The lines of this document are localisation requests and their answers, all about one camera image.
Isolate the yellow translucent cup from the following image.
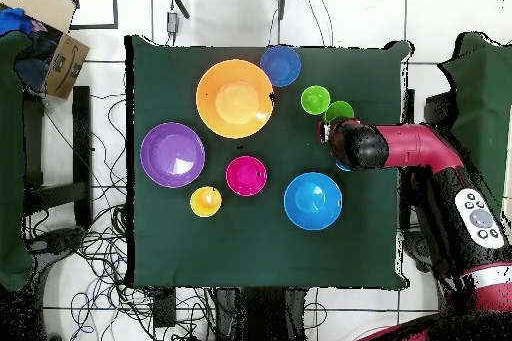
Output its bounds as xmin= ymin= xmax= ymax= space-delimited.
xmin=189 ymin=185 xmax=224 ymax=219

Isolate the light green cup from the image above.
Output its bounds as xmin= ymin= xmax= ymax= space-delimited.
xmin=300 ymin=85 xmax=332 ymax=116

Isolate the light blue bowl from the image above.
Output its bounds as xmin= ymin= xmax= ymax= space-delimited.
xmin=283 ymin=171 xmax=344 ymax=232

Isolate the dark blue small bowl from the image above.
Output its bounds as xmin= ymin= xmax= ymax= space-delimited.
xmin=259 ymin=45 xmax=302 ymax=89

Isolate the pink-red small bowl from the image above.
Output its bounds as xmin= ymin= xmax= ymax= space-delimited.
xmin=225 ymin=155 xmax=269 ymax=198

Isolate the large orange bowl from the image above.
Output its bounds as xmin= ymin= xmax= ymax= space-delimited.
xmin=195 ymin=58 xmax=276 ymax=140

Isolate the purple bowl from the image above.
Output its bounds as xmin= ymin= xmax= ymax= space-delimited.
xmin=139 ymin=121 xmax=206 ymax=189

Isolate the green cloth covered table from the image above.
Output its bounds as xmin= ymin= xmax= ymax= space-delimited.
xmin=437 ymin=31 xmax=512 ymax=294
xmin=0 ymin=30 xmax=35 ymax=292

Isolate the dark green tablecloth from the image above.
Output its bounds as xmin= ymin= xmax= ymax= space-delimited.
xmin=124 ymin=34 xmax=413 ymax=290

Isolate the black floor box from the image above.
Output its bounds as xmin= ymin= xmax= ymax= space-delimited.
xmin=152 ymin=287 xmax=177 ymax=328

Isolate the cardboard box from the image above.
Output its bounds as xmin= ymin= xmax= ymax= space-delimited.
xmin=0 ymin=0 xmax=91 ymax=101

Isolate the blue cloth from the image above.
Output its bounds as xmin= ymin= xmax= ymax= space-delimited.
xmin=0 ymin=7 xmax=33 ymax=36

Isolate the black pedestal base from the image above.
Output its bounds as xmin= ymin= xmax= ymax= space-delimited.
xmin=25 ymin=226 xmax=87 ymax=256
xmin=401 ymin=230 xmax=435 ymax=274

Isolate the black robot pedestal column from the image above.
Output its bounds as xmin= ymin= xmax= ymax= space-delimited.
xmin=213 ymin=287 xmax=309 ymax=341

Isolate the black stool frame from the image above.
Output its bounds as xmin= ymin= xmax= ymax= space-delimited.
xmin=23 ymin=85 xmax=94 ymax=228

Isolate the thin black frame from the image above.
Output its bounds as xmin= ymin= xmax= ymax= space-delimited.
xmin=59 ymin=0 xmax=120 ymax=31

